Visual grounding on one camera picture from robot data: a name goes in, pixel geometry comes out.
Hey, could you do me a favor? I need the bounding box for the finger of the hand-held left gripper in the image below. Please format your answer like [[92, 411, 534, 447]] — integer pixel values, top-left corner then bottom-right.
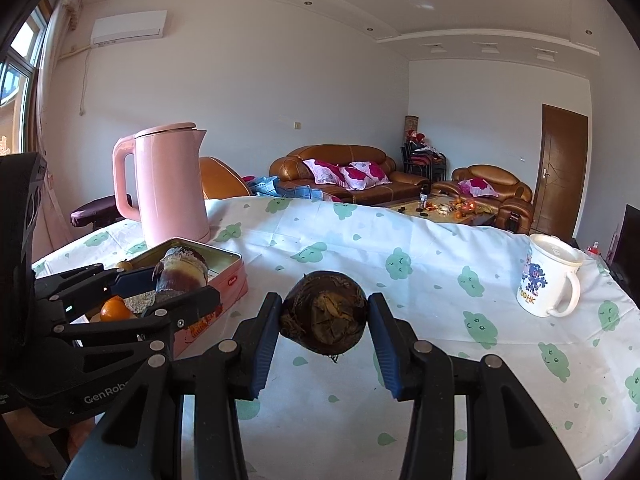
[[32, 262, 156, 306], [50, 285, 223, 348]]

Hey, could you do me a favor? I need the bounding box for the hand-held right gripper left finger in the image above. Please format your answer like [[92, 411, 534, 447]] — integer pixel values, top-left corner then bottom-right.
[[62, 292, 283, 480]]

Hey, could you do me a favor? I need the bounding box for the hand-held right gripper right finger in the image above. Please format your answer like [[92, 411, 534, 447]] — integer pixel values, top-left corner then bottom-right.
[[367, 292, 583, 480]]

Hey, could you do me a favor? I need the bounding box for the dark jar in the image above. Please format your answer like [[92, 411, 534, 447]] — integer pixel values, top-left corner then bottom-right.
[[122, 294, 157, 313]]

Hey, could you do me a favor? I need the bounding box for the orange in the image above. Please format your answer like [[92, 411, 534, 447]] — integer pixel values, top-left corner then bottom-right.
[[100, 296, 137, 322]]

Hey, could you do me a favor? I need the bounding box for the pink metal tin box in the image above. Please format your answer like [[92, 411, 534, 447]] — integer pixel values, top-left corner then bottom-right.
[[85, 237, 249, 346]]

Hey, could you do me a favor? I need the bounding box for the dark purple padded stool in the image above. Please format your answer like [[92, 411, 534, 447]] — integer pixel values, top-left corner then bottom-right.
[[70, 194, 133, 228]]

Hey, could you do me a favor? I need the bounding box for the pink electric kettle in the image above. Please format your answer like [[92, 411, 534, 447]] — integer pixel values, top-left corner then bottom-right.
[[112, 122, 211, 248]]

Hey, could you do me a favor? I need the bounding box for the cloud print tablecloth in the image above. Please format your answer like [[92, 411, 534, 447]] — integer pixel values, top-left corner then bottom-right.
[[31, 196, 640, 480]]

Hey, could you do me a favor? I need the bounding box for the brown leather chair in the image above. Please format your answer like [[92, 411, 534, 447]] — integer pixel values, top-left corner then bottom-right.
[[199, 156, 251, 201]]

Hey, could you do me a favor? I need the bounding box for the wooden coffee table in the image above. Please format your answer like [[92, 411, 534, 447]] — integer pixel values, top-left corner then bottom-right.
[[387, 195, 498, 228]]

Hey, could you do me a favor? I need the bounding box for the blue plaid cloth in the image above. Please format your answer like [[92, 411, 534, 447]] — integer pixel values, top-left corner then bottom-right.
[[245, 176, 326, 202]]

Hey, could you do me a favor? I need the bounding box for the white printed mug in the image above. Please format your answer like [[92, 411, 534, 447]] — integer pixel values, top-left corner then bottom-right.
[[516, 233, 585, 318]]

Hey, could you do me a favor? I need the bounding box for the pink floral pillow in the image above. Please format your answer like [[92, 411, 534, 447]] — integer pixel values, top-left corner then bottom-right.
[[303, 159, 348, 187], [459, 178, 499, 198], [340, 161, 392, 191]]

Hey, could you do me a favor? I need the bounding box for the stack of dark chairs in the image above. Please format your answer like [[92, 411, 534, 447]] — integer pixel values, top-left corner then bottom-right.
[[401, 141, 447, 181]]

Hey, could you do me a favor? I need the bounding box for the brown leather sofa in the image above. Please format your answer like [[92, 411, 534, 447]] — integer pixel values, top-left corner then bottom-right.
[[270, 144, 432, 207]]

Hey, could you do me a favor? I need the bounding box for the beige window curtain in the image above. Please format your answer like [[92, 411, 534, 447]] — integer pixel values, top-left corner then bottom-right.
[[20, 0, 83, 261]]

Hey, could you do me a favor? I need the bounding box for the brown leather armchair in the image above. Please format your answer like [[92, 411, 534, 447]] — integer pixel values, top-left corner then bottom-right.
[[431, 164, 535, 235]]

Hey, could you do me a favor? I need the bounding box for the window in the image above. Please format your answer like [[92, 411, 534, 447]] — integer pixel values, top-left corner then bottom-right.
[[0, 7, 41, 156]]

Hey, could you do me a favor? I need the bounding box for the white air conditioner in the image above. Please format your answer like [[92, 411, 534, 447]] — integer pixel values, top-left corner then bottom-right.
[[91, 10, 167, 47]]

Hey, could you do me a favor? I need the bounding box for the brown wooden door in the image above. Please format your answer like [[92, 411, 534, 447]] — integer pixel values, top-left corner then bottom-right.
[[531, 104, 589, 238]]

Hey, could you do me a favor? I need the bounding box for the black television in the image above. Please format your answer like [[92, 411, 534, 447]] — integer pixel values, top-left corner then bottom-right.
[[611, 204, 640, 281]]

